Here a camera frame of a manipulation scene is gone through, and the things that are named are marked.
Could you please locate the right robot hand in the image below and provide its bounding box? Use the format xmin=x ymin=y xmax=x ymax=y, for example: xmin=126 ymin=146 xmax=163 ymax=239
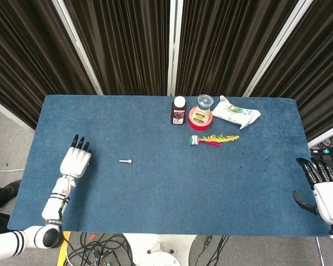
xmin=292 ymin=156 xmax=333 ymax=226

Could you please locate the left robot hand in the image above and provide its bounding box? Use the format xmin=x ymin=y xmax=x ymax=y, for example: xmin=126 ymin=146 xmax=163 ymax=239
xmin=59 ymin=134 xmax=93 ymax=180

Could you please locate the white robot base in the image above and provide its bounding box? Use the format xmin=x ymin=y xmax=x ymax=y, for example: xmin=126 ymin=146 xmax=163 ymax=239
xmin=122 ymin=233 xmax=197 ymax=266

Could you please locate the blue table cloth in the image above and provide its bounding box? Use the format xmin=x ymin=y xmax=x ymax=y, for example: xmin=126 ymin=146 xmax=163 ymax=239
xmin=7 ymin=94 xmax=331 ymax=237

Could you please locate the dark bottle with white cap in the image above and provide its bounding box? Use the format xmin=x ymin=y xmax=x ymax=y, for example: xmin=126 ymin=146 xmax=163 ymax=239
xmin=170 ymin=96 xmax=188 ymax=125

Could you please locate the white crumpled snack bag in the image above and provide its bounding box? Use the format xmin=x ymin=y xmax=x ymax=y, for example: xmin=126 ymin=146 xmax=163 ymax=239
xmin=211 ymin=95 xmax=262 ymax=131

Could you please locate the colourful toy strip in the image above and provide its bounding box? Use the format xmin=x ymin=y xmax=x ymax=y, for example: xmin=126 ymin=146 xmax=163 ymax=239
xmin=189 ymin=133 xmax=240 ymax=148

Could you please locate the red tape roll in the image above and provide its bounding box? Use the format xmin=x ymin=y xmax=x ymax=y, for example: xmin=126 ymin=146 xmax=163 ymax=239
xmin=188 ymin=106 xmax=214 ymax=131

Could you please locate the dark pleated curtain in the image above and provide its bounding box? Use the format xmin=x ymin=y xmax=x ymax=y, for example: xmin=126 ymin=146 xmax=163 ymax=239
xmin=0 ymin=0 xmax=333 ymax=142

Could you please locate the clear plastic flask bottle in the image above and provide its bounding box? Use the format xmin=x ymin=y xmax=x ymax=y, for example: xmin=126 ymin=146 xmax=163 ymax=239
xmin=188 ymin=94 xmax=214 ymax=126

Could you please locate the black cable bundle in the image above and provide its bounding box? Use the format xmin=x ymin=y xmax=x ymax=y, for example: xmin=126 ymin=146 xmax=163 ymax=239
xmin=63 ymin=232 xmax=137 ymax=266

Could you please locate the white screen frame post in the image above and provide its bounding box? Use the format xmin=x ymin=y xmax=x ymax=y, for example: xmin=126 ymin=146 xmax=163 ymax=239
xmin=166 ymin=0 xmax=184 ymax=97
xmin=51 ymin=0 xmax=104 ymax=96
xmin=243 ymin=0 xmax=314 ymax=98

